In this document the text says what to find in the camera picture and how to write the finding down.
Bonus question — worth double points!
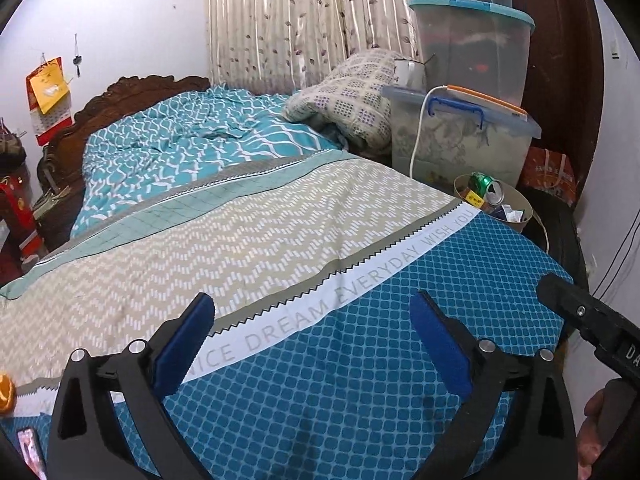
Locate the crushed green soda can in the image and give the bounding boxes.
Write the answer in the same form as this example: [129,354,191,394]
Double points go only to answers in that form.
[468,171,504,207]

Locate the red brown cardboard box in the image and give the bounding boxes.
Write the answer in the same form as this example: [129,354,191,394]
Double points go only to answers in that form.
[460,188,485,209]

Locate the beige round trash basket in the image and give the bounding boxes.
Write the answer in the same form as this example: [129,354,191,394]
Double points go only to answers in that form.
[454,172,534,233]

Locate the person's right hand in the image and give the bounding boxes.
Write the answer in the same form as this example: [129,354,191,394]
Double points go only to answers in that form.
[576,389,604,480]

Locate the smartphone with dark case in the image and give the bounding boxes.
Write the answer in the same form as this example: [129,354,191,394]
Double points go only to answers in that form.
[16,427,47,480]

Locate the orange peel on bed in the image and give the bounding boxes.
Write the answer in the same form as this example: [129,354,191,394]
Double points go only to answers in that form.
[0,373,17,416]

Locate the orange red shopping bag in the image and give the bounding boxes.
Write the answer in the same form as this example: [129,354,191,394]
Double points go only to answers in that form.
[518,146,577,207]

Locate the patterned bed sheet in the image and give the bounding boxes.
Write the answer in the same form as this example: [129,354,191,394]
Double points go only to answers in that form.
[1,151,562,479]

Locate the orange white flat case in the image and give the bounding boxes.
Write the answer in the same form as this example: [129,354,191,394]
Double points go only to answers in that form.
[446,84,528,122]

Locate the red gift box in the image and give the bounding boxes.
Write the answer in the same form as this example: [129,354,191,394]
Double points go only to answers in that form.
[1,174,44,264]

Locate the carved wooden headboard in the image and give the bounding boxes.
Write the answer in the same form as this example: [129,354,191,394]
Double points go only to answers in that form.
[37,75,210,252]

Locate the teal white patterned quilt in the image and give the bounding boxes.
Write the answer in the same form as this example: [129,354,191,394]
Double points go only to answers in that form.
[70,86,346,236]

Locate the clear bin teal lid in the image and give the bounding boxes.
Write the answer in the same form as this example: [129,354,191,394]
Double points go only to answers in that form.
[409,0,535,106]

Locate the white mug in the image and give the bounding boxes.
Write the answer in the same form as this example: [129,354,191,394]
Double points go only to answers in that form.
[394,58,427,91]

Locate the beige checked pillow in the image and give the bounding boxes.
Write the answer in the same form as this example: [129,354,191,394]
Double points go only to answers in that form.
[282,48,402,156]

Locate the beige leaf pattern curtain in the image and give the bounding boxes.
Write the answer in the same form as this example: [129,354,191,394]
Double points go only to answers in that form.
[206,0,420,94]

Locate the clear bin blue handle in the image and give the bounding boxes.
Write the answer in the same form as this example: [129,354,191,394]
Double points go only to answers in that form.
[382,86,541,188]

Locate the white charging cable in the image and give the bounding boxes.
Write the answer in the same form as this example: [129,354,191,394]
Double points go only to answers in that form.
[408,84,449,181]

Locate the red yellow wall calendar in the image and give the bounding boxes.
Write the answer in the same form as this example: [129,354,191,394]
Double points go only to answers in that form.
[25,56,73,146]

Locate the hanging keys on wall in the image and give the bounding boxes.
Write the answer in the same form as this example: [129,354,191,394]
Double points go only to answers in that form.
[73,34,82,78]

